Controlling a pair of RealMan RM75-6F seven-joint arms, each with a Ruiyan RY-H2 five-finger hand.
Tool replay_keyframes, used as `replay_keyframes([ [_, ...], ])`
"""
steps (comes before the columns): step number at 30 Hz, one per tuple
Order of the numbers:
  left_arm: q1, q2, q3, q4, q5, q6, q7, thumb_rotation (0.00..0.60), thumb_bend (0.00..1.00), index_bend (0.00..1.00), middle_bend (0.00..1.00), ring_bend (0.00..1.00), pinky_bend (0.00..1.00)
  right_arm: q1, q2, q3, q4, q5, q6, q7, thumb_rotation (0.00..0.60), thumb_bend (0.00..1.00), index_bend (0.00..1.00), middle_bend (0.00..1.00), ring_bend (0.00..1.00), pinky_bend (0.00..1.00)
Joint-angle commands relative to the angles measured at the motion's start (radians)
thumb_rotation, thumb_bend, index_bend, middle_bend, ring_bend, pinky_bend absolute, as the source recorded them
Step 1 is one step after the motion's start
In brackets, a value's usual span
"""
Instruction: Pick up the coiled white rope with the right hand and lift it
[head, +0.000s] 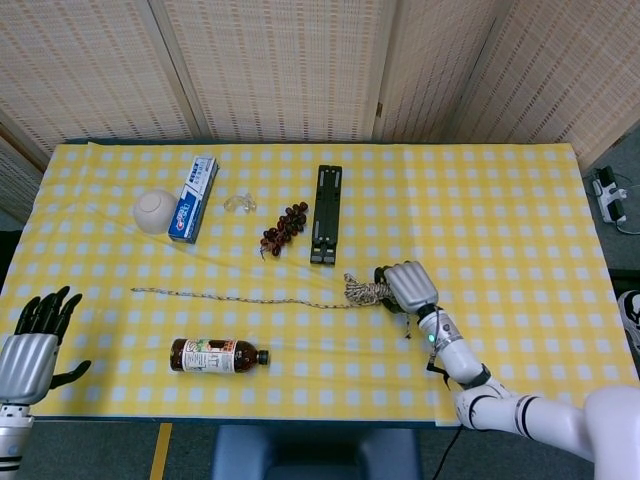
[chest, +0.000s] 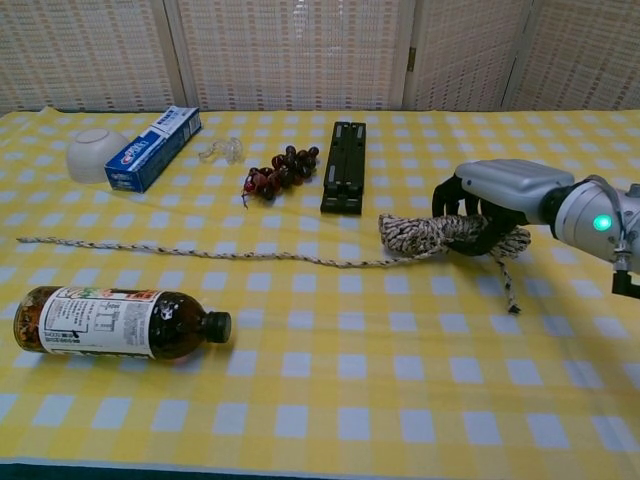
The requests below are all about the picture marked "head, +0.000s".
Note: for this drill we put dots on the clear plastic piece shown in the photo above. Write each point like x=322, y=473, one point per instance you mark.
x=241, y=204

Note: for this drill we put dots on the black and white sneaker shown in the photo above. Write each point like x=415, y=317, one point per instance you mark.
x=631, y=320

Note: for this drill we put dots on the yellow white checked tablecloth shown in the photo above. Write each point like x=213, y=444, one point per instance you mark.
x=475, y=210

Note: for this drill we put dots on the brass screen hinge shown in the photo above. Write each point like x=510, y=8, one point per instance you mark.
x=379, y=108

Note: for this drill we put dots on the dark red grape bunch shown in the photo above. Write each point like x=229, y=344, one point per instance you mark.
x=285, y=225

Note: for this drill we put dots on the black and silver right hand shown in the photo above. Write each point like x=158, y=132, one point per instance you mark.
x=410, y=285

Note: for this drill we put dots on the brown plastic drink bottle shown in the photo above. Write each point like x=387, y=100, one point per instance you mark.
x=205, y=356

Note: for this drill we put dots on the blue padded seat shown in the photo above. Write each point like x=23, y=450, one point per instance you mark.
x=315, y=455

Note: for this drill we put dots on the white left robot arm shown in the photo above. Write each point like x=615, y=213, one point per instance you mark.
x=12, y=435

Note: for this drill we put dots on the yellow floor tape strip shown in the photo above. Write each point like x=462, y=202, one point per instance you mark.
x=161, y=452

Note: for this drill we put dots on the beige overturned bowl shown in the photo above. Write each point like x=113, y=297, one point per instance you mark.
x=155, y=210

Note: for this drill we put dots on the black folding stand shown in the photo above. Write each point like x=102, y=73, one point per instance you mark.
x=326, y=210

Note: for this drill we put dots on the woven bamboo screen panel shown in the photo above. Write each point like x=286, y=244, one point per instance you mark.
x=430, y=70
x=85, y=65
x=280, y=65
x=565, y=75

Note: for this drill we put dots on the blue white toothpaste box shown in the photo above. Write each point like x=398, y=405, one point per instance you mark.
x=192, y=200

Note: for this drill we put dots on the black and silver left hand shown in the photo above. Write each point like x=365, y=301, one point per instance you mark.
x=25, y=365

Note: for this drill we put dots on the white power strip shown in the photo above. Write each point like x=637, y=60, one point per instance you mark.
x=609, y=197

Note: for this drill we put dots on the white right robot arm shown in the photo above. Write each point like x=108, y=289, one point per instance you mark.
x=500, y=405

